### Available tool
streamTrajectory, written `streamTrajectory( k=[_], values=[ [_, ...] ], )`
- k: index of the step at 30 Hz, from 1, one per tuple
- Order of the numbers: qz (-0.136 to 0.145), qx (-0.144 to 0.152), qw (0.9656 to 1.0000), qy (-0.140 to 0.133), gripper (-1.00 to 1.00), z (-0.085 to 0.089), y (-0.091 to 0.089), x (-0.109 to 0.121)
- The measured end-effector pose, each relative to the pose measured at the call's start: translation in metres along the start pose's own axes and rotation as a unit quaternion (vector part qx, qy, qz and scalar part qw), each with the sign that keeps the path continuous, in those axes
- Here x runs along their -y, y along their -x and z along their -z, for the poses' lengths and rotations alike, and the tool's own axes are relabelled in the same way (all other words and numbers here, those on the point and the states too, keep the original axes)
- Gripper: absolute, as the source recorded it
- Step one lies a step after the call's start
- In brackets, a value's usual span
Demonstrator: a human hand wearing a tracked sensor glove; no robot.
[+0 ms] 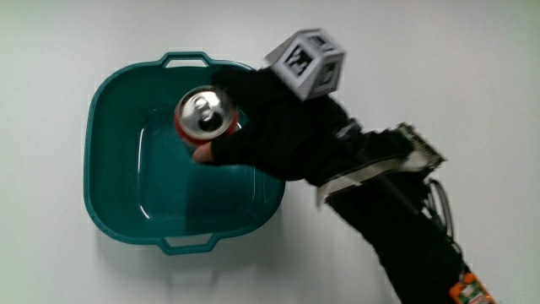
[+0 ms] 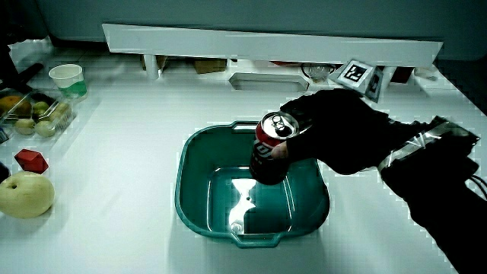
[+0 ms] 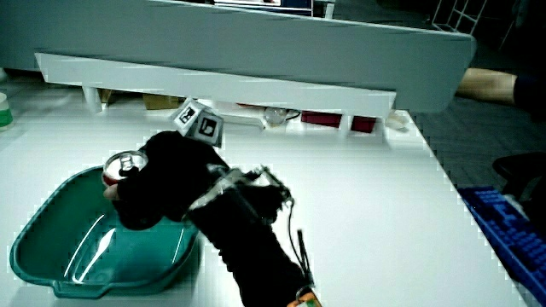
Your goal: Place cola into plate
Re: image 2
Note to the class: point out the clear glass bowl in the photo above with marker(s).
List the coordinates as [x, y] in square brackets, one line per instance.
[317, 71]

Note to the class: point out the yellow pear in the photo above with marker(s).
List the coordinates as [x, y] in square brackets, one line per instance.
[24, 195]

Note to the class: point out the white green paper cup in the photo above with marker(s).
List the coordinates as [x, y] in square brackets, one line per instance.
[70, 81]

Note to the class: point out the white rectangular tray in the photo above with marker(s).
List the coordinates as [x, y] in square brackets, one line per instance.
[268, 81]

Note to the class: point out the red faceted block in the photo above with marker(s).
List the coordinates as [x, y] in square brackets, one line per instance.
[31, 160]

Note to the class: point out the brown cardboard box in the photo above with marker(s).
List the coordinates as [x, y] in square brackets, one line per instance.
[209, 65]

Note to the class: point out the orange fruit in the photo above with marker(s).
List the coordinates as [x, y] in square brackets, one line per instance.
[11, 104]

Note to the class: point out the red cola can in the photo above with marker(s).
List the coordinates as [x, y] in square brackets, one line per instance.
[263, 167]

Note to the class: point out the green round fruit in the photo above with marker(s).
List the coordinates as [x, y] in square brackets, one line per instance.
[45, 129]
[61, 111]
[24, 126]
[40, 108]

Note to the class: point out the dark red box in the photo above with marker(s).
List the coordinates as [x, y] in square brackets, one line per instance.
[401, 74]

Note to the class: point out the white raised shelf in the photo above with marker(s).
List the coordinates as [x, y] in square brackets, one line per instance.
[266, 43]

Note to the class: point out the person's right hand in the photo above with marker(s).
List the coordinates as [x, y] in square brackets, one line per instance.
[342, 133]

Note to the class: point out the teal plastic plate basin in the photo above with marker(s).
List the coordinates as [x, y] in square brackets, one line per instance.
[198, 171]

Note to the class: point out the clear plastic fruit container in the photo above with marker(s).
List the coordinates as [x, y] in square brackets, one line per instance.
[64, 122]

